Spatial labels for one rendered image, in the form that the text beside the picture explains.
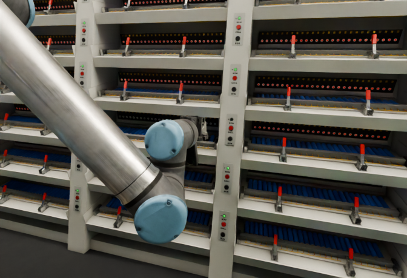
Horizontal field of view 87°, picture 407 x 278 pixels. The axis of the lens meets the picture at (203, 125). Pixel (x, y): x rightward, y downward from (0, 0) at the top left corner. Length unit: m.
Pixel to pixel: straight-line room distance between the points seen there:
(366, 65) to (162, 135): 0.74
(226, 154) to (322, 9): 0.63
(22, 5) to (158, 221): 0.56
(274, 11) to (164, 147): 0.67
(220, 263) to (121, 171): 0.74
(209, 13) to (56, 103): 0.71
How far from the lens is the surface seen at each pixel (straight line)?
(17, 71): 0.44
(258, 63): 0.89
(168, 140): 0.50
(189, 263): 1.14
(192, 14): 0.99
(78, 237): 1.31
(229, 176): 0.89
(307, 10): 0.96
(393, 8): 1.04
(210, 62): 0.91
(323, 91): 1.07
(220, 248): 1.02
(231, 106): 0.86
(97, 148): 0.40
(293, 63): 0.90
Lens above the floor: 0.70
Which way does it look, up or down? 3 degrees down
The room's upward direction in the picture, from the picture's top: 4 degrees clockwise
